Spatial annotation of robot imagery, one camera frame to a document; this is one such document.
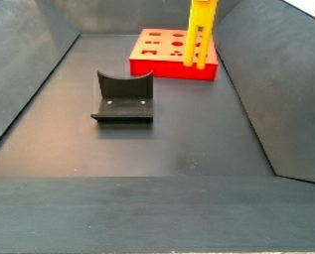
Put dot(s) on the red fixture block with holes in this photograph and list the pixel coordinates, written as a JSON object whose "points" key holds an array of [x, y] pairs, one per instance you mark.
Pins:
{"points": [[159, 53]]}

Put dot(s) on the black curved regrasp stand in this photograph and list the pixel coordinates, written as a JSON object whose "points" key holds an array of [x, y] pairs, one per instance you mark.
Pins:
{"points": [[127, 98]]}

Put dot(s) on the yellow square-circle peg object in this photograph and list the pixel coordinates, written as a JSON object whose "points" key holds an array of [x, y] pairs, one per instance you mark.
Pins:
{"points": [[200, 28]]}

